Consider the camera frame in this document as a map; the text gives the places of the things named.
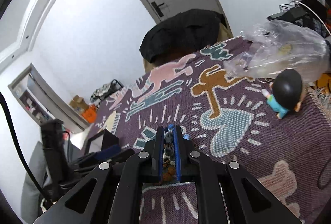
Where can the grey cushion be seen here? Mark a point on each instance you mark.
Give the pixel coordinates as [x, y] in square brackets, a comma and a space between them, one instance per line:
[32, 175]

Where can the clear plastic bag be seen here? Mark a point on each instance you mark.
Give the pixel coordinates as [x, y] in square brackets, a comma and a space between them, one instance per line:
[284, 50]

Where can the black jacket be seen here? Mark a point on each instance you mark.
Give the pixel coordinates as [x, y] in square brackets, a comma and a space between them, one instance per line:
[181, 32]

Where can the black stand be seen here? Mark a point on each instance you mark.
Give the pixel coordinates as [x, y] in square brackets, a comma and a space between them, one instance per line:
[53, 143]

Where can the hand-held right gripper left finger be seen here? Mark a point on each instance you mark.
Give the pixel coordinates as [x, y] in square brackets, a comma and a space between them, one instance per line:
[159, 154]

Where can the black jewelry box white inside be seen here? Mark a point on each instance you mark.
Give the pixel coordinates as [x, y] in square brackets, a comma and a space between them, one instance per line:
[110, 138]

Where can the black shoe rack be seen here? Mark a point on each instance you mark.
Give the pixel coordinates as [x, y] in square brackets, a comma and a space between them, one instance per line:
[106, 90]

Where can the purple printed blanket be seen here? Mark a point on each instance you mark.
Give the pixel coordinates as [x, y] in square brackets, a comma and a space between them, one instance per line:
[232, 136]

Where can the orange box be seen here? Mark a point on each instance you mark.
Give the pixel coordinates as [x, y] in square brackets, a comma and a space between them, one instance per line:
[90, 115]

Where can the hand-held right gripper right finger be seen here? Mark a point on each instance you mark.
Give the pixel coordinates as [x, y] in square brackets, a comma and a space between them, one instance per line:
[177, 154]

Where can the cardboard boxes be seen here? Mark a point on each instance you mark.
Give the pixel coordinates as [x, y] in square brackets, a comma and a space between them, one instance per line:
[79, 103]

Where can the black-haired doll in teal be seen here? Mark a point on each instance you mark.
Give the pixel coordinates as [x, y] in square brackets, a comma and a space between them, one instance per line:
[288, 87]

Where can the tan chair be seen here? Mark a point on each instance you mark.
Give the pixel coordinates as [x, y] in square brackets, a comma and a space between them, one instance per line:
[225, 30]

